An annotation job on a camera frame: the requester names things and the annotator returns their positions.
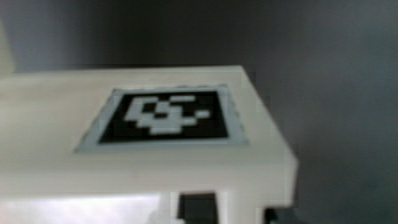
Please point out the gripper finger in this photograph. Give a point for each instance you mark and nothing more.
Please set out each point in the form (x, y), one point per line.
(197, 211)

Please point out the white drawer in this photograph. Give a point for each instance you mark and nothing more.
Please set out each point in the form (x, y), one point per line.
(123, 136)

